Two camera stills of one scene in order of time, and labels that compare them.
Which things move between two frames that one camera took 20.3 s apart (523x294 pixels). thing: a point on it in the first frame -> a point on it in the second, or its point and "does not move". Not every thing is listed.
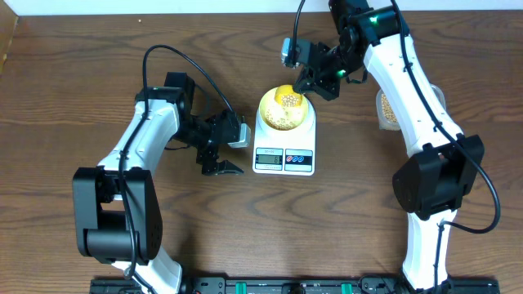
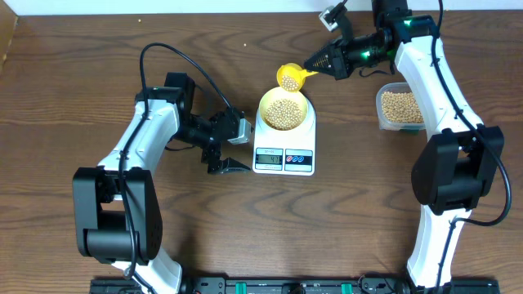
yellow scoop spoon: x=286 y=90 -> x=291 y=76
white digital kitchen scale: x=291 y=152 does not move
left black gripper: x=207 y=157 does not move
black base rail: x=299 y=286 does not move
